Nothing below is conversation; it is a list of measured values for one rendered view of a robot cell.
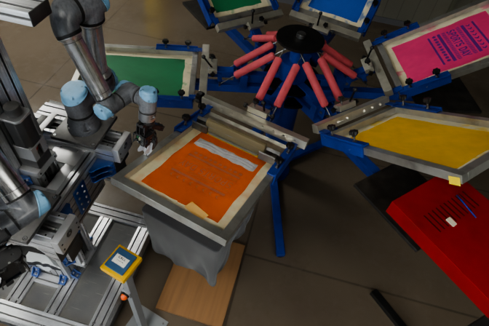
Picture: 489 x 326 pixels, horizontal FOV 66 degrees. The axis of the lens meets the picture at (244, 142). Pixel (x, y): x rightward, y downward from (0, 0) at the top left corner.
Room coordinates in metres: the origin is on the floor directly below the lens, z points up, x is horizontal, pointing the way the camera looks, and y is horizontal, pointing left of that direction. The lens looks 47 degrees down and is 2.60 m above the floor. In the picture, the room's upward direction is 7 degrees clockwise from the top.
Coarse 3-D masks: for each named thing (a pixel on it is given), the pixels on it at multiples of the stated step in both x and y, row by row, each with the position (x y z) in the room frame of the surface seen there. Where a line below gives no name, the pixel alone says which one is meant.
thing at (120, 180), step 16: (192, 128) 1.47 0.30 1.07; (240, 128) 1.53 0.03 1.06; (160, 144) 1.25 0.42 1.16; (272, 144) 1.44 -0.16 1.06; (144, 160) 1.10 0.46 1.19; (112, 176) 0.96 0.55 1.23; (128, 176) 1.00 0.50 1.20; (128, 192) 0.91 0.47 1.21; (144, 192) 0.90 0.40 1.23; (256, 192) 1.03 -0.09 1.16; (160, 208) 0.85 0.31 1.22; (176, 208) 0.85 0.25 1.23; (240, 208) 0.91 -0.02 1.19; (192, 224) 0.78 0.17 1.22; (208, 224) 0.79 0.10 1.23; (240, 224) 0.84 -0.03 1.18; (224, 240) 0.73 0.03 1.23
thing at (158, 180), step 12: (192, 144) 1.33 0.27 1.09; (216, 144) 1.37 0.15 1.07; (228, 144) 1.40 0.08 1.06; (180, 156) 1.22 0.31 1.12; (216, 156) 1.27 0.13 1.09; (168, 168) 1.11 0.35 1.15; (144, 180) 1.00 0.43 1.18; (156, 180) 1.01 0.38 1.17; (168, 180) 1.03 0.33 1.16; (180, 180) 1.04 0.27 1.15; (168, 192) 0.96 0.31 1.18; (180, 192) 0.97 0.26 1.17
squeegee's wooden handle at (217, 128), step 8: (208, 120) 1.46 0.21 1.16; (208, 128) 1.44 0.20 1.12; (216, 128) 1.43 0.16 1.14; (224, 128) 1.41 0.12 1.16; (232, 128) 1.42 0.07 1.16; (224, 136) 1.40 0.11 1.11; (232, 136) 1.39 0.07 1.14; (240, 136) 1.37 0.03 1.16; (248, 136) 1.38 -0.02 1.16; (240, 144) 1.36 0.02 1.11; (248, 144) 1.35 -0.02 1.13; (256, 144) 1.34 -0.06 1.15; (264, 144) 1.33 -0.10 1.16; (256, 152) 1.32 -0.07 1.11; (264, 152) 1.33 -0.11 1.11
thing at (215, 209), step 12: (240, 156) 1.31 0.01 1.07; (252, 156) 1.33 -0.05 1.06; (240, 168) 1.21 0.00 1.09; (240, 180) 1.12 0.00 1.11; (192, 192) 0.98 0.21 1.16; (228, 192) 1.03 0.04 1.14; (240, 192) 1.04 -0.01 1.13; (204, 204) 0.92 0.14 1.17; (216, 204) 0.93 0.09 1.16; (228, 204) 0.95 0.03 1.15; (216, 216) 0.87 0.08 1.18
